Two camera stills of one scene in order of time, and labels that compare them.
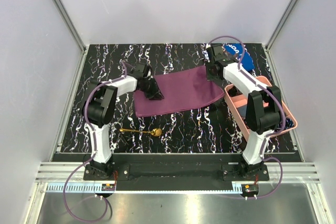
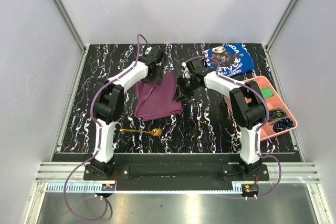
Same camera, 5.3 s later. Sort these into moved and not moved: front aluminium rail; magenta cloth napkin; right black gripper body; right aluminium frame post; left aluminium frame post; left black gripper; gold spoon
Moved: right black gripper body; left black gripper; magenta cloth napkin
Not moved: left aluminium frame post; gold spoon; right aluminium frame post; front aluminium rail
